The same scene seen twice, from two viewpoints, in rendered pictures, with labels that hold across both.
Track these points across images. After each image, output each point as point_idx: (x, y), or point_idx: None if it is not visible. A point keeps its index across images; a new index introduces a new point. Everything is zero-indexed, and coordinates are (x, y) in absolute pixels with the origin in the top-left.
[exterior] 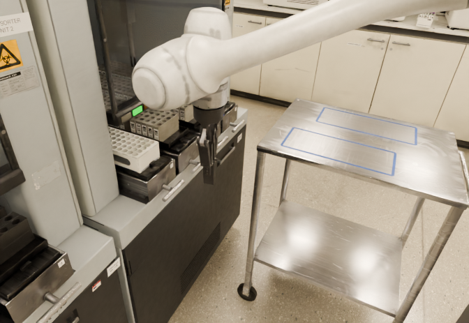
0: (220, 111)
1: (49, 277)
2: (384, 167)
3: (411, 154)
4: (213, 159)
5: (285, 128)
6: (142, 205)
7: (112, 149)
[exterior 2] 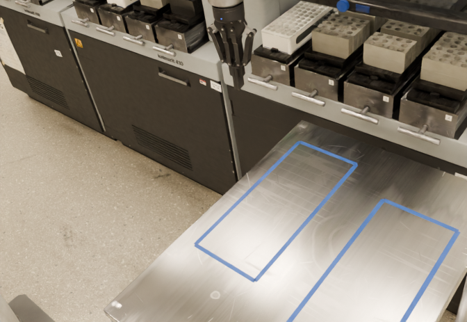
0: (215, 10)
1: (173, 37)
2: (218, 243)
3: (244, 306)
4: (236, 65)
5: (354, 154)
6: (250, 71)
7: (279, 17)
